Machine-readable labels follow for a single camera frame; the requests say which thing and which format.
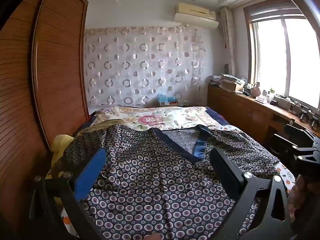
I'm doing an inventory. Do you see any navy blanket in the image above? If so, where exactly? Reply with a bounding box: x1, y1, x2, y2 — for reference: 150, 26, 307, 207
206, 107, 230, 126

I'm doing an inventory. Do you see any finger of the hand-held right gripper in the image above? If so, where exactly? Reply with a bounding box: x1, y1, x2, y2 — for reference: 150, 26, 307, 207
271, 133, 319, 162
284, 123, 320, 149

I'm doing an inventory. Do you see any dark blue circle-print garment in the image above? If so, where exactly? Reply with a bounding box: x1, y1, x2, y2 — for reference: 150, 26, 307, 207
60, 124, 280, 240

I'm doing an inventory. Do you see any olive gold cloth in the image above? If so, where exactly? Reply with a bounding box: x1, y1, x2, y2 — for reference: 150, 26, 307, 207
82, 119, 126, 131

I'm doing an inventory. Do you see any wooden cabinet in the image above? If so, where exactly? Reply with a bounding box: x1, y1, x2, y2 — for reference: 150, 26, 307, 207
207, 84, 320, 150

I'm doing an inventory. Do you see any stack of papers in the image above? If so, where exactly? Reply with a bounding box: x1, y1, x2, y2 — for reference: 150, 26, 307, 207
210, 74, 245, 87

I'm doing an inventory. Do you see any cardboard box with blue bags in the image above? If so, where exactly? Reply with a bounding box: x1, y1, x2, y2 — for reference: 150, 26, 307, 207
157, 94, 178, 107

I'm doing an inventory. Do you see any sheer circle-pattern curtain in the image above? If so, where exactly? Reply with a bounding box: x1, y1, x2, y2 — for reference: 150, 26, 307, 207
84, 26, 207, 108

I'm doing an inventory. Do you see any yellow cloth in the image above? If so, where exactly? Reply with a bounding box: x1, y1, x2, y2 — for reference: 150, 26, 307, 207
51, 134, 75, 170

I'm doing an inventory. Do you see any cream air conditioner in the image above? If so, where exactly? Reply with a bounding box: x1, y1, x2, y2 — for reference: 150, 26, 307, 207
174, 3, 219, 28

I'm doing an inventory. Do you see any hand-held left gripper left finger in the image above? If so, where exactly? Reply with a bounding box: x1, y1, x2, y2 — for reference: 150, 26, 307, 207
29, 147, 107, 240

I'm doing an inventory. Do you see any pink vase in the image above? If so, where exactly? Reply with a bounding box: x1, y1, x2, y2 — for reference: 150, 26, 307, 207
251, 82, 262, 97

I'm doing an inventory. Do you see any orange fruit print sheet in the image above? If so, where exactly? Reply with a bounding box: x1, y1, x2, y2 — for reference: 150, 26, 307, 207
60, 125, 295, 240

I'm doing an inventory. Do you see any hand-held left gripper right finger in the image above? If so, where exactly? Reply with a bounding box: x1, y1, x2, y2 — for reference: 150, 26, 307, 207
209, 147, 293, 240

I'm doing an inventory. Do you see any floral quilt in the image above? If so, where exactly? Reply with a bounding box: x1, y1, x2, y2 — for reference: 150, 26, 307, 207
91, 106, 229, 132

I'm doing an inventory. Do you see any person's right hand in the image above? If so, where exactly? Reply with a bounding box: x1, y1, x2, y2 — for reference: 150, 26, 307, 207
296, 174, 320, 207

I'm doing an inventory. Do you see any tied window curtain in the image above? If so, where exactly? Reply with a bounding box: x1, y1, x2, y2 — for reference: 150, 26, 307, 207
219, 7, 236, 77

